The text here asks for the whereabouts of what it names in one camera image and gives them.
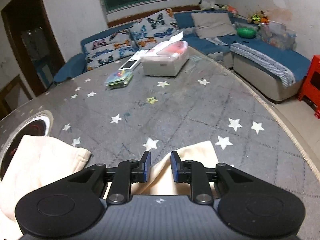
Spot blue sectional sofa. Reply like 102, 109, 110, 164
53, 9, 312, 103

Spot yellow orange plush toys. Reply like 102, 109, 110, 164
247, 11, 269, 24

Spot green bowl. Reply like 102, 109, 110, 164
236, 27, 256, 38

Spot grey star-pattern table cover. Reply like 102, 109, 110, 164
1, 49, 319, 239

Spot dark wooden door frame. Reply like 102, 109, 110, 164
1, 0, 65, 96

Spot grey plain cushion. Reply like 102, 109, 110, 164
191, 12, 236, 39

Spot clear plastic storage bin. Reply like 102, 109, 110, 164
259, 21, 297, 50

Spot butterfly pillow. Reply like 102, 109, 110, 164
84, 28, 138, 70
129, 8, 181, 49

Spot white remote control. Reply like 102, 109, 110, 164
118, 50, 148, 71

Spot black and white plush toy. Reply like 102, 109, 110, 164
199, 0, 221, 11

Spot dark wooden side table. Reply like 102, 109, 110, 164
1, 75, 33, 119

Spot tissue box with pink pack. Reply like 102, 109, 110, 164
141, 31, 189, 77

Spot left butterfly pillow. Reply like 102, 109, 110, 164
84, 28, 138, 70

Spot right butterfly pillow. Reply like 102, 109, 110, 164
129, 8, 181, 49

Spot red plastic stool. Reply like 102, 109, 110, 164
297, 55, 320, 119

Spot clear box of colourful items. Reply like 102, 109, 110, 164
105, 70, 133, 90

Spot cream long-sleeve garment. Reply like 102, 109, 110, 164
0, 134, 221, 238

